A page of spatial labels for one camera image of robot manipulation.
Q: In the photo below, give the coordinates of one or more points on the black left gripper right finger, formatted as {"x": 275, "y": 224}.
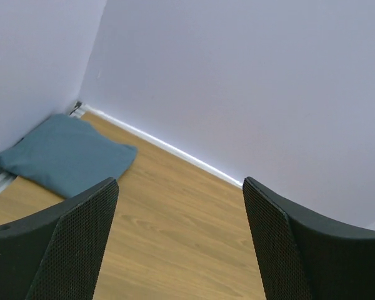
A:
{"x": 302, "y": 254}

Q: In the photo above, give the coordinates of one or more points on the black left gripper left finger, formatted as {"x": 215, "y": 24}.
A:
{"x": 57, "y": 253}

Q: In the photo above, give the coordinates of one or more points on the grey-blue t-shirt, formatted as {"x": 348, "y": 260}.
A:
{"x": 66, "y": 155}

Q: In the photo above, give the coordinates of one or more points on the aluminium table edge frame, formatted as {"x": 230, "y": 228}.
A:
{"x": 81, "y": 108}

